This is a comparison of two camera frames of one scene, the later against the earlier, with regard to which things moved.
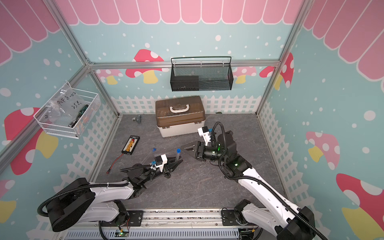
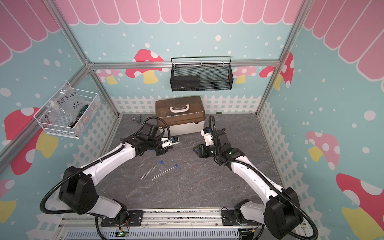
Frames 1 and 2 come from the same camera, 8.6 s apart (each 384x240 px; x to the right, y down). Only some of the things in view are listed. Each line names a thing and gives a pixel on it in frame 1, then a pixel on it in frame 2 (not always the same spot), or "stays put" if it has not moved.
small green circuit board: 121,233 stays put
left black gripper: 171,168 -> 162,151
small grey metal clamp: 138,119 stays put
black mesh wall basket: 201,73 stays put
